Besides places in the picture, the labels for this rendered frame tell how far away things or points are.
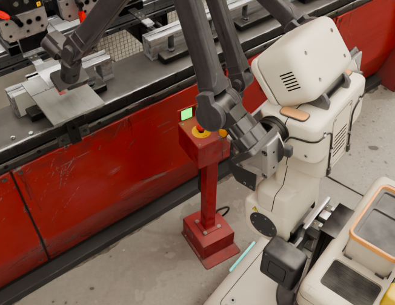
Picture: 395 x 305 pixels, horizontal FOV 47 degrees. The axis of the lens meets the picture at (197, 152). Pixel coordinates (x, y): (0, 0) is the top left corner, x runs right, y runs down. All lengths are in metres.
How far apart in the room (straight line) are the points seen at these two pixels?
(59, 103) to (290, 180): 0.78
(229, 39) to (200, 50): 0.46
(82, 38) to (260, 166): 0.58
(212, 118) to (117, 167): 0.95
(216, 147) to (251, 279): 0.57
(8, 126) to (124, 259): 0.93
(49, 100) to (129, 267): 1.01
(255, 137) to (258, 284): 0.95
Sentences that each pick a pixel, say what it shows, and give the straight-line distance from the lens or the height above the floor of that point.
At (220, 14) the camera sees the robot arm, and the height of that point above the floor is 1.23.
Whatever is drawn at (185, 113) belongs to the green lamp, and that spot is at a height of 0.82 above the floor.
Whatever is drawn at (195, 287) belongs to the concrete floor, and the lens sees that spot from 2.22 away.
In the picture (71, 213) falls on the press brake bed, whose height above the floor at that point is 0.39.
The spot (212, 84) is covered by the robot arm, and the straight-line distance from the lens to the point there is 1.08.
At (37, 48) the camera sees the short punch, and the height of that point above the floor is 1.09.
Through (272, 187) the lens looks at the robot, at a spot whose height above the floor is 0.90.
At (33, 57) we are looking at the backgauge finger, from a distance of 1.80.
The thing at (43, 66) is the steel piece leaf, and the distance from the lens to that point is 1.73.
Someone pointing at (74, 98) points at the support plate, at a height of 1.00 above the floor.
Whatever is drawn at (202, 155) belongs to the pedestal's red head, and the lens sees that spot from 1.71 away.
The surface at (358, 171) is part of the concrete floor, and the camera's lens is 2.78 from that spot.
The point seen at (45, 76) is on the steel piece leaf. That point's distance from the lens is 1.70.
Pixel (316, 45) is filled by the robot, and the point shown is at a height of 1.37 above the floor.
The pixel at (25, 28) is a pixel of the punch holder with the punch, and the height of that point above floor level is 1.20.
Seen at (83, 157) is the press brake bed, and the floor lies 0.67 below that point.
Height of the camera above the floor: 1.98
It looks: 47 degrees down
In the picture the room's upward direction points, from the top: straight up
